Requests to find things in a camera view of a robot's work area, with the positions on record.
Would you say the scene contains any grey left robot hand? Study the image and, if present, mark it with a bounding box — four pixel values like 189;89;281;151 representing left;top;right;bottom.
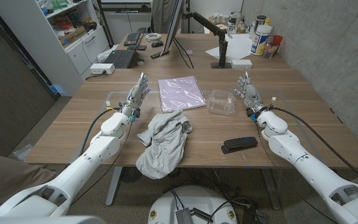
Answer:
121;72;152;119

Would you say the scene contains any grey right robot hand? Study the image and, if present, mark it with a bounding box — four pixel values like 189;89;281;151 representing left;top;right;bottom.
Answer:
233;70;269;118

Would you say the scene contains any grey shirt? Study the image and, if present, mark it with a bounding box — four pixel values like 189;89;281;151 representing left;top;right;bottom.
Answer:
135;108;193;180

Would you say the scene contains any clear plastic clamshell container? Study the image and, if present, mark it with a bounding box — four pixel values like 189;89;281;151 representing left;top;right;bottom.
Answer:
207;89;237;116

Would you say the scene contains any black stapler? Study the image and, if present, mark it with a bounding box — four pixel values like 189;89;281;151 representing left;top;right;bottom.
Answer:
221;136;259;155

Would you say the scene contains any small white box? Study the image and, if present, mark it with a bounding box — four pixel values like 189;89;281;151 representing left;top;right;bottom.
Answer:
230;58;253;70

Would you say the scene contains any black keyboard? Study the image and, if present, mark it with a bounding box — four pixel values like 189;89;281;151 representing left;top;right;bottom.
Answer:
103;49;138;69
123;30;142;47

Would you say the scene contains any white power strip box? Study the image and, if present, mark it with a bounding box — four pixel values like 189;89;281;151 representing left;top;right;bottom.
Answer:
89;63;116;75

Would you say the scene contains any purple paper pack in plastic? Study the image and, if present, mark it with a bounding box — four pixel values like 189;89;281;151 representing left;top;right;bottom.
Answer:
157;75;207;113

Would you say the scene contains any clear drinking glass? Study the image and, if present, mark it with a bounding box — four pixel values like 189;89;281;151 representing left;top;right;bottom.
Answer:
263;42;279;59

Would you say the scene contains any black remote control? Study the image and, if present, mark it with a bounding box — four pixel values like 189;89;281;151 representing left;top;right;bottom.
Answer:
150;50;170;60

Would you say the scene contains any white paper sheet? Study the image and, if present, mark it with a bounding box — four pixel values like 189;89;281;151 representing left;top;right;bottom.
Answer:
204;33;254;60

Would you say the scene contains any white wipes canister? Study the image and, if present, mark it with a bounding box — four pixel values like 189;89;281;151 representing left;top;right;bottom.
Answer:
250;24;273;57

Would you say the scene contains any black computer monitor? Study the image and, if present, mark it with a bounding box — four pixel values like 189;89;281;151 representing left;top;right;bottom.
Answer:
162;0;185;57

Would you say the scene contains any grey hanging jacket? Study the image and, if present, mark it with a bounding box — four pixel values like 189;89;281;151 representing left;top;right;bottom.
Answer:
151;0;175;34

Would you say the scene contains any cardboard box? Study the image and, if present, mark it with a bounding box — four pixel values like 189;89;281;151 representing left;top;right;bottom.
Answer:
59;26;86;46

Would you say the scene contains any grey metal table leg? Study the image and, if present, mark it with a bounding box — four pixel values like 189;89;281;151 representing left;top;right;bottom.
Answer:
105;166;123;207
260;167;281;210

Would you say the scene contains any white shelf cabinet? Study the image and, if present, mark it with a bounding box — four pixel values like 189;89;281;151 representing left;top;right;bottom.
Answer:
0;0;110;97

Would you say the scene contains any white robot torso base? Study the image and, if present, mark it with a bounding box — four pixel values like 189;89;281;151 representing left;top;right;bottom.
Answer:
147;185;238;224

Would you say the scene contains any person's leg in brown trousers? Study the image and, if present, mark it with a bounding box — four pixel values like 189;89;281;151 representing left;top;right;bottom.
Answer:
0;151;58;213

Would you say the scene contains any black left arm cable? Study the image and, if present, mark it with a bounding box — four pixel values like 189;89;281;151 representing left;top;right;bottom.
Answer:
79;107;122;156

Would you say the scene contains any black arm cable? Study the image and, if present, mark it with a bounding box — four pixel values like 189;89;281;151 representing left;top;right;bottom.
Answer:
270;106;358;189
79;107;122;156

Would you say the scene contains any coiled white cable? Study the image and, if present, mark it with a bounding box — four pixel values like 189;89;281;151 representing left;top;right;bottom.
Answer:
144;32;163;42

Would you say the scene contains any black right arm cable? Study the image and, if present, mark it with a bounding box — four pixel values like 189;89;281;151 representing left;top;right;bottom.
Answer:
270;106;358;189

